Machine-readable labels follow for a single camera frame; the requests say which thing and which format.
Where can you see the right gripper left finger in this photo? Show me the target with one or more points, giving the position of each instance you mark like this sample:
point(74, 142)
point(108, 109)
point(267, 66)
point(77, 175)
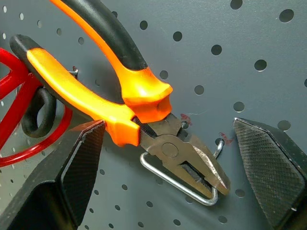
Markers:
point(60, 177)

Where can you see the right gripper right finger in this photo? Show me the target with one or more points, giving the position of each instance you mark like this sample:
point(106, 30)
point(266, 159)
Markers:
point(271, 167)

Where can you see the grey perforated pegboard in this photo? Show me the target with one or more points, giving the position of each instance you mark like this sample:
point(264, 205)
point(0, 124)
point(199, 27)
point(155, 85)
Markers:
point(239, 72)

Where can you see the orange and black pliers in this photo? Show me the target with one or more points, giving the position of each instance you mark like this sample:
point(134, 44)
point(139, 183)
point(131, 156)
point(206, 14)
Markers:
point(144, 91)

